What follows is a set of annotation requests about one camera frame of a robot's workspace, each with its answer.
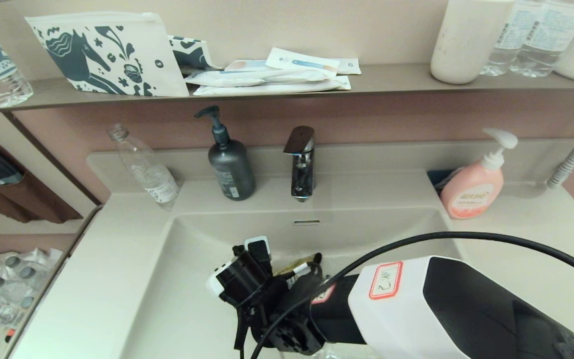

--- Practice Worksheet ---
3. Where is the brown wall holder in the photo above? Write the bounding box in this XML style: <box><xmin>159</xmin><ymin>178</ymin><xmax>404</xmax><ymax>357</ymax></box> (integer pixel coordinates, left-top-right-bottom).
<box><xmin>0</xmin><ymin>145</ymin><xmax>84</xmax><ymax>225</ymax></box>

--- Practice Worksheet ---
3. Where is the white ceramic sink basin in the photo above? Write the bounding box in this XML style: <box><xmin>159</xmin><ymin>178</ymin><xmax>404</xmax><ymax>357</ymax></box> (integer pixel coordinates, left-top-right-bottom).
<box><xmin>10</xmin><ymin>140</ymin><xmax>574</xmax><ymax>359</ymax></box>

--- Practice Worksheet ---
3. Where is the dark grey pump bottle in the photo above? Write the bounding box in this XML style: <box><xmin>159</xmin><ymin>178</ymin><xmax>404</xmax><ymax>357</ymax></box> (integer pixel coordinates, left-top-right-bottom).
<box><xmin>195</xmin><ymin>106</ymin><xmax>256</xmax><ymax>201</ymax></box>

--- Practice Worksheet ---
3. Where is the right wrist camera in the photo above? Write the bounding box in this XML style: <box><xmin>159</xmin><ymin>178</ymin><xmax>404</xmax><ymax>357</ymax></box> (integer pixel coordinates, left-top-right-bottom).
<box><xmin>206</xmin><ymin>236</ymin><xmax>274</xmax><ymax>306</ymax></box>

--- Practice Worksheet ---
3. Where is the water bottle with white label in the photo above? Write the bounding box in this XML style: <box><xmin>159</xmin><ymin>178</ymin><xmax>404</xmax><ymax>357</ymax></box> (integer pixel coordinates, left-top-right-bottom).
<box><xmin>510</xmin><ymin>0</ymin><xmax>574</xmax><ymax>78</ymax></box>
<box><xmin>480</xmin><ymin>0</ymin><xmax>525</xmax><ymax>77</ymax></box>

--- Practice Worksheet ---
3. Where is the clear empty plastic bottle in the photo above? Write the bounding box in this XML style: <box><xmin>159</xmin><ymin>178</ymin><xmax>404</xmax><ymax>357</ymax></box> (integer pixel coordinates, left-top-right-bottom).
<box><xmin>107</xmin><ymin>125</ymin><xmax>182</xmax><ymax>210</ymax></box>

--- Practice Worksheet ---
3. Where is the chrome faucet with lever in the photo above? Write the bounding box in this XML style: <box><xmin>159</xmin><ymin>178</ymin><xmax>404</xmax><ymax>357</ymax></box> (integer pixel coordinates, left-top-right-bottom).
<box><xmin>283</xmin><ymin>126</ymin><xmax>316</xmax><ymax>202</ymax></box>

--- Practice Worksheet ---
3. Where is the small horse print pouch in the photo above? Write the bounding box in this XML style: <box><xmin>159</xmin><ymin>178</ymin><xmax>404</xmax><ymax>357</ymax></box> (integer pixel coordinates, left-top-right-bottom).
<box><xmin>168</xmin><ymin>36</ymin><xmax>223</xmax><ymax>76</ymax></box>

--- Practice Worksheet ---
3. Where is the small blue object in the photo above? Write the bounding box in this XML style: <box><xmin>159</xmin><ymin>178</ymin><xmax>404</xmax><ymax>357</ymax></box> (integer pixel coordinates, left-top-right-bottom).
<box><xmin>427</xmin><ymin>170</ymin><xmax>459</xmax><ymax>192</ymax></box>

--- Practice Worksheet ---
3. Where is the large horse print pouch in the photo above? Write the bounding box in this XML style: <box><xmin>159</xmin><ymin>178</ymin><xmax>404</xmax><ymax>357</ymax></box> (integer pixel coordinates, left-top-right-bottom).
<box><xmin>25</xmin><ymin>12</ymin><xmax>189</xmax><ymax>98</ymax></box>

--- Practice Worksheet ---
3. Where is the tall white cup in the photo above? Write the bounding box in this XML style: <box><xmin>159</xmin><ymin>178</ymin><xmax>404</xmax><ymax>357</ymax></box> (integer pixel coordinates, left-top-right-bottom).
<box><xmin>430</xmin><ymin>0</ymin><xmax>515</xmax><ymax>85</ymax></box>

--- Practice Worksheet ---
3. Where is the white packet with blue stripe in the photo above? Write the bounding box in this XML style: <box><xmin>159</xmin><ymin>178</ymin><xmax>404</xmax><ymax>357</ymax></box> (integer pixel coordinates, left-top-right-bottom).
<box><xmin>266</xmin><ymin>48</ymin><xmax>341</xmax><ymax>79</ymax></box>

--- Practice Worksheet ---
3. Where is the long white plastic packet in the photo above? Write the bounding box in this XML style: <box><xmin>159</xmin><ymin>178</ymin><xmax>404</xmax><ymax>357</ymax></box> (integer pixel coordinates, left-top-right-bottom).
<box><xmin>185</xmin><ymin>68</ymin><xmax>336</xmax><ymax>88</ymax></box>
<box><xmin>193</xmin><ymin>76</ymin><xmax>351</xmax><ymax>97</ymax></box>

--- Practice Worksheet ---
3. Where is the pink soap pump bottle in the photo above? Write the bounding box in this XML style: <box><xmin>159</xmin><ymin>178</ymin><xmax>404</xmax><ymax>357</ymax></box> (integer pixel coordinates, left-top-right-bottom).
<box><xmin>440</xmin><ymin>128</ymin><xmax>519</xmax><ymax>220</ymax></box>

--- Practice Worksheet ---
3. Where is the grey wall shelf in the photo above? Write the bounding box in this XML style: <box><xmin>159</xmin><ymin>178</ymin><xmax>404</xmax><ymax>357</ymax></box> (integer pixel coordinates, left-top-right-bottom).
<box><xmin>0</xmin><ymin>63</ymin><xmax>574</xmax><ymax>117</ymax></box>

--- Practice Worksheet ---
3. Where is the plastic wrapped bottle pack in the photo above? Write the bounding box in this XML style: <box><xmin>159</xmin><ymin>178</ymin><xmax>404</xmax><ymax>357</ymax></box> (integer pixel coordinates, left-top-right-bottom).
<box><xmin>0</xmin><ymin>248</ymin><xmax>66</xmax><ymax>335</ymax></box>

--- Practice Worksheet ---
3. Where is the pale pink packet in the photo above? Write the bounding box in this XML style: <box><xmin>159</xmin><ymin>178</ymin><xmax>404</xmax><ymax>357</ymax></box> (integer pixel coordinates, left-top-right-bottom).
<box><xmin>225</xmin><ymin>60</ymin><xmax>273</xmax><ymax>73</ymax></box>

